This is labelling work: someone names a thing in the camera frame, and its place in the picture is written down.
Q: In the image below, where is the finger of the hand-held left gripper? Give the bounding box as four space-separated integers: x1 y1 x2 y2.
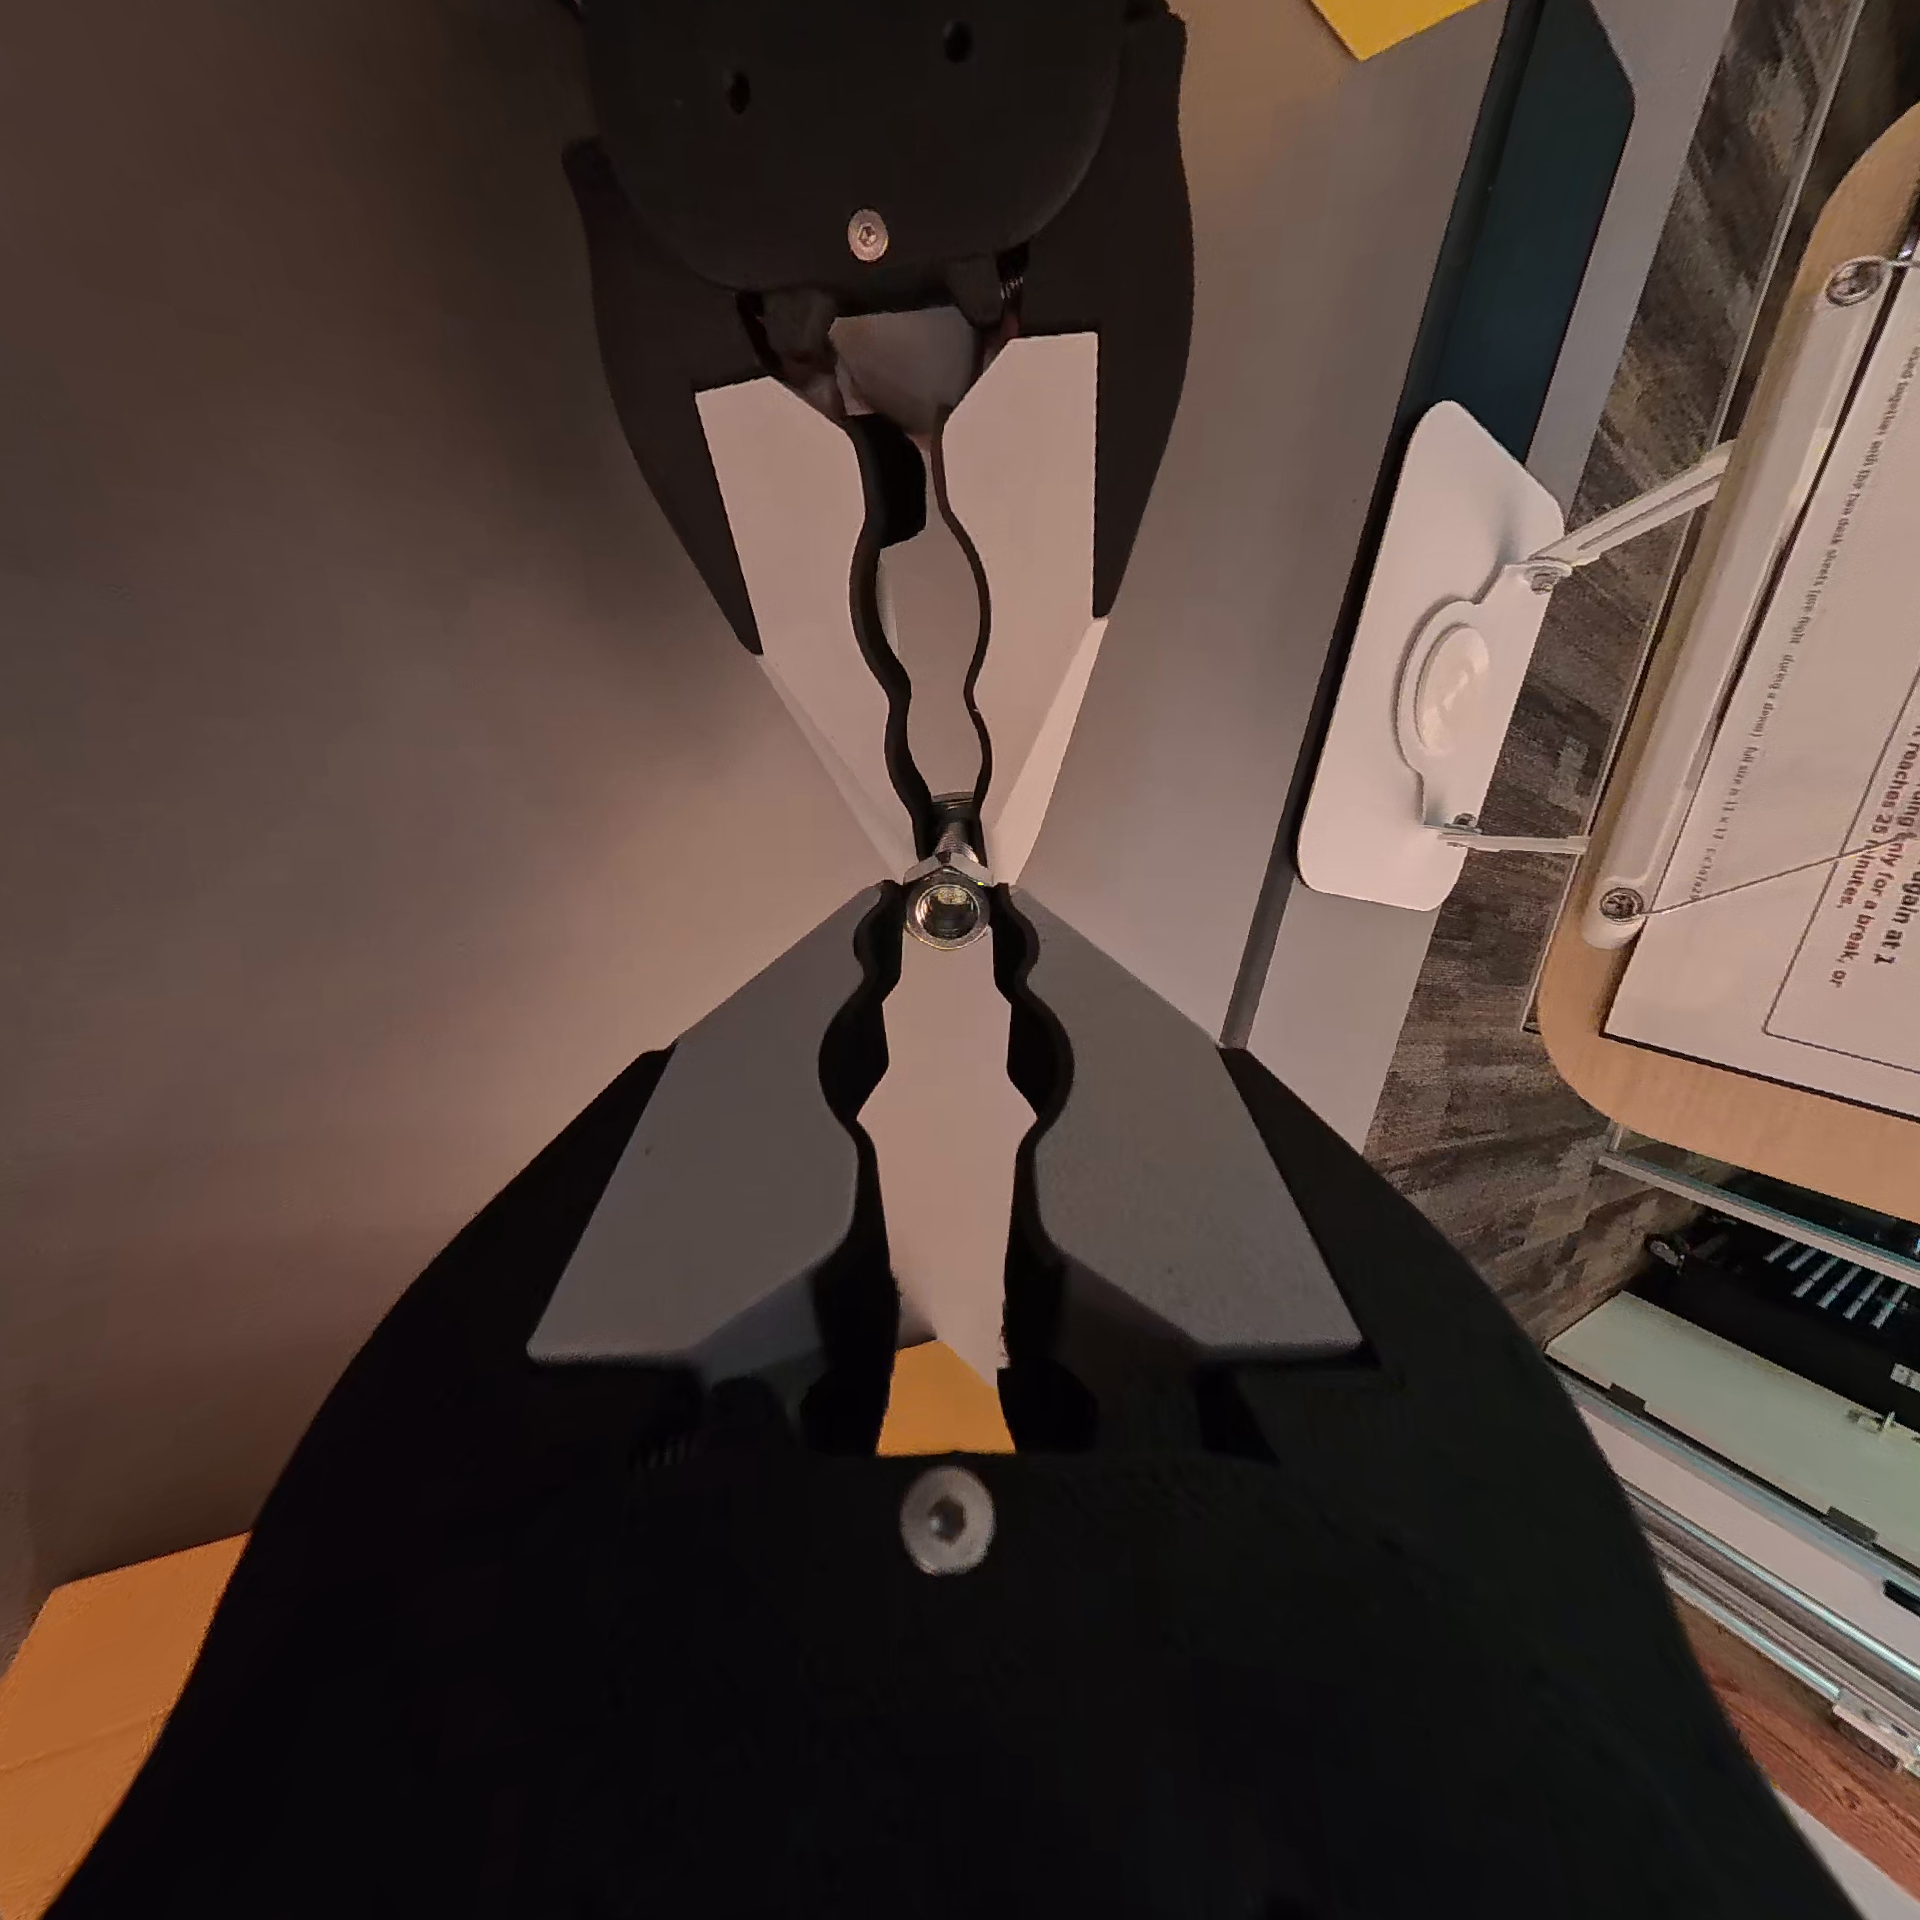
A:
695 375 940 879
933 328 1135 879

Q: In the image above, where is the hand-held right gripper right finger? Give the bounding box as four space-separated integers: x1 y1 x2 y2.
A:
989 879 1365 1455

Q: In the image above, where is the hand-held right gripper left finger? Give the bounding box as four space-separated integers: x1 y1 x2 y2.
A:
526 879 910 1454

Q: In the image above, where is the steel hex bolt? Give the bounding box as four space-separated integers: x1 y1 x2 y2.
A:
910 790 995 886

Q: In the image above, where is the yellow divided plastic bin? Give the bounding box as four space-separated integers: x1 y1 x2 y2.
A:
1312 0 1508 64

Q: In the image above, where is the instruction sheet on stand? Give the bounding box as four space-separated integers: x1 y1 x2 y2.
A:
1293 402 1567 910

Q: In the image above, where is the wooden sign board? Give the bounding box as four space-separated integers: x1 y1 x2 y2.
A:
1536 106 1920 1187

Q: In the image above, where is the pale flat panel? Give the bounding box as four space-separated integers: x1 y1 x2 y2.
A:
1545 1286 1920 1578

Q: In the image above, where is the black vented box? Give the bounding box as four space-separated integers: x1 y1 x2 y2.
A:
1641 1206 1920 1352

